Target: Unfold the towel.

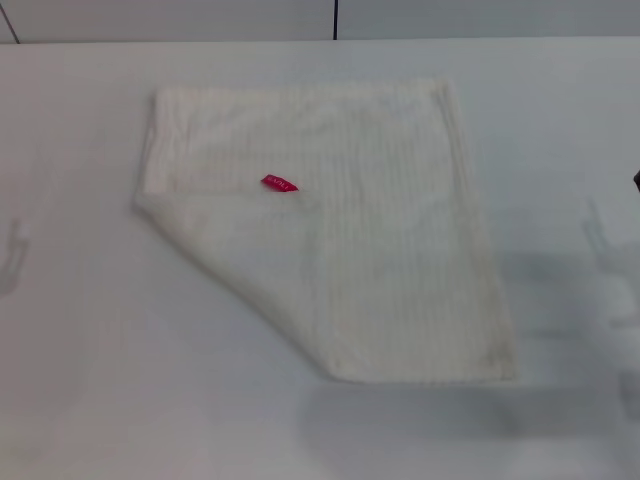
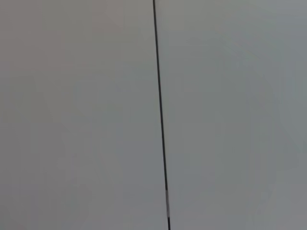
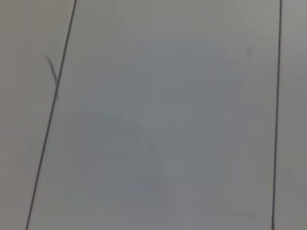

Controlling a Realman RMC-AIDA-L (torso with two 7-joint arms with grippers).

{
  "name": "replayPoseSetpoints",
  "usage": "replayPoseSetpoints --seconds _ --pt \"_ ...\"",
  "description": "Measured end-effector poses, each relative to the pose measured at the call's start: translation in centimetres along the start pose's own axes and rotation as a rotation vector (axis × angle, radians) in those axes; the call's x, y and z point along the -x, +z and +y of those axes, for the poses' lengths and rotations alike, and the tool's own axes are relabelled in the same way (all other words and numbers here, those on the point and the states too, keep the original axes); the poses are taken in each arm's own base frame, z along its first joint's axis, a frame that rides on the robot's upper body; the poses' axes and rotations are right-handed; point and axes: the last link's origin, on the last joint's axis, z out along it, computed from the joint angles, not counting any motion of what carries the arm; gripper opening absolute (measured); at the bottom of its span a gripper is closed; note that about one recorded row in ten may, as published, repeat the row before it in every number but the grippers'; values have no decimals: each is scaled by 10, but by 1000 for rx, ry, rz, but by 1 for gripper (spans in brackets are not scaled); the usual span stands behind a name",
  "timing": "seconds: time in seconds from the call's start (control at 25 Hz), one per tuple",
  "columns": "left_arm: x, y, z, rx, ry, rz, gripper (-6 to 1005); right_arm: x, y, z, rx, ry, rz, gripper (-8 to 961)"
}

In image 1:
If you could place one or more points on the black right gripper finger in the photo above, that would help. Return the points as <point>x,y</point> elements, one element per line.
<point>637,181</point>

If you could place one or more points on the white ribbed towel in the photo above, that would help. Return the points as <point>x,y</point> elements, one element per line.
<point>350,240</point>

